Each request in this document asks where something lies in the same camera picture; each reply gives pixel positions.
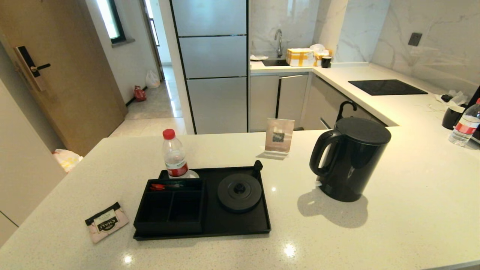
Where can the black electric kettle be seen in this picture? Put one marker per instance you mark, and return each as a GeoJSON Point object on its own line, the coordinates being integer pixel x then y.
{"type": "Point", "coordinates": [356, 161]}

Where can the pink CHALI tea bag packet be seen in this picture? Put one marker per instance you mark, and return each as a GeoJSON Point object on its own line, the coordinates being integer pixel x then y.
{"type": "Point", "coordinates": [107, 223]}

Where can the black round kettle base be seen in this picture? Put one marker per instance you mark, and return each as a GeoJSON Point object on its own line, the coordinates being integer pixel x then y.
{"type": "Point", "coordinates": [240, 195]}

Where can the water bottle on tray red cap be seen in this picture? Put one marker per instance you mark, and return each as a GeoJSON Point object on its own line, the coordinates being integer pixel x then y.
{"type": "Point", "coordinates": [174, 157]}

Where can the small black cup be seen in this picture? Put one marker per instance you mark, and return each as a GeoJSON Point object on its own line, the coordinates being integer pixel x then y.
{"type": "Point", "coordinates": [326, 62]}

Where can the water bottle with red label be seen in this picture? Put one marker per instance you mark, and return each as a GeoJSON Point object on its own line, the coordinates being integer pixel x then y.
{"type": "Point", "coordinates": [464, 129]}

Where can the acrylic QR code sign stand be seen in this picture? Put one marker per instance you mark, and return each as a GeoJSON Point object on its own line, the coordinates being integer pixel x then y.
{"type": "Point", "coordinates": [279, 135]}

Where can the white round coaster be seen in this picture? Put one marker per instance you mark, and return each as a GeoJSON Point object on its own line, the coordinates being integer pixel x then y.
{"type": "Point", "coordinates": [193, 174]}

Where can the grey kitchen base cabinets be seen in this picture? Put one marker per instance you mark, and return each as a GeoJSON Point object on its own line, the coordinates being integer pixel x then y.
{"type": "Point", "coordinates": [292, 101]}

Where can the white dish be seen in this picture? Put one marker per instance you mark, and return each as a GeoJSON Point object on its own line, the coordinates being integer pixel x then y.
{"type": "Point", "coordinates": [258, 57]}

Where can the kitchen sink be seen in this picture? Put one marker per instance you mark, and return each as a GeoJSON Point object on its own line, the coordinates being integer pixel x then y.
{"type": "Point", "coordinates": [275, 63]}

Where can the teal sachet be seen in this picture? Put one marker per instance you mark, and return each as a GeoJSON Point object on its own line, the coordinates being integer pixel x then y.
{"type": "Point", "coordinates": [175, 184]}

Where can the silver refrigerator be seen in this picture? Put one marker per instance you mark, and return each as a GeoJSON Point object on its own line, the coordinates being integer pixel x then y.
{"type": "Point", "coordinates": [213, 56]}

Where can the black serving tray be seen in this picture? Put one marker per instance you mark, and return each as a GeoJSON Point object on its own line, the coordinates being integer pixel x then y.
{"type": "Point", "coordinates": [240, 225]}

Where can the black compartment organizer box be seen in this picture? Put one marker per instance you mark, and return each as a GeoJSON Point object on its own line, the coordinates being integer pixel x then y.
{"type": "Point", "coordinates": [185, 210]}

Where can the red sachet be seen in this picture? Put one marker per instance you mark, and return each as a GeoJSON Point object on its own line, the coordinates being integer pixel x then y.
{"type": "Point", "coordinates": [158, 186]}

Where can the large yellow taped cardboard box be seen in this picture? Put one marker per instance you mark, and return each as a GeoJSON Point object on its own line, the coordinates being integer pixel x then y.
{"type": "Point", "coordinates": [300, 57]}

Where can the chrome faucet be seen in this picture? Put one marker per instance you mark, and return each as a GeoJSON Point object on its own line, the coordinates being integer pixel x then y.
{"type": "Point", "coordinates": [279, 41]}

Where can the red bag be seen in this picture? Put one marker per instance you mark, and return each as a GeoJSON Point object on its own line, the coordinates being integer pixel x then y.
{"type": "Point", "coordinates": [140, 94]}

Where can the white crumpled tissue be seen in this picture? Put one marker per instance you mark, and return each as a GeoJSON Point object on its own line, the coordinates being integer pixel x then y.
{"type": "Point", "coordinates": [317, 47]}

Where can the black induction cooktop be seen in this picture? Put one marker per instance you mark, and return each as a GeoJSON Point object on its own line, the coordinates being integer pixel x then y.
{"type": "Point", "coordinates": [386, 87]}

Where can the brown wooden door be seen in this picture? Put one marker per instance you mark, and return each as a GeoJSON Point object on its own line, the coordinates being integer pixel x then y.
{"type": "Point", "coordinates": [75, 93]}

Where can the white yellow plastic bag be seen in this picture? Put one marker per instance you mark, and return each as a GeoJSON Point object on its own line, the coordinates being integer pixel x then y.
{"type": "Point", "coordinates": [67, 159]}

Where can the black mug with white inside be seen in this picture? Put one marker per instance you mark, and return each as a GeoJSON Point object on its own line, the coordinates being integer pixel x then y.
{"type": "Point", "coordinates": [451, 119]}

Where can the crumpled clear plastic wrap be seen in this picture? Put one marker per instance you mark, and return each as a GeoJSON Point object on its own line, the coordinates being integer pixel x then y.
{"type": "Point", "coordinates": [455, 98]}

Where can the beige cabinet panel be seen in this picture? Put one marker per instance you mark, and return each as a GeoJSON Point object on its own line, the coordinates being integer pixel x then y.
{"type": "Point", "coordinates": [22, 176]}

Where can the window with dark frame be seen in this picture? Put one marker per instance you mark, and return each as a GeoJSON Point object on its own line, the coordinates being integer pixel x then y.
{"type": "Point", "coordinates": [108, 18]}

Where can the grey wall outlet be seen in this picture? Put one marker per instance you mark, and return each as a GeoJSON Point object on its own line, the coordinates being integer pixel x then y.
{"type": "Point", "coordinates": [414, 39]}

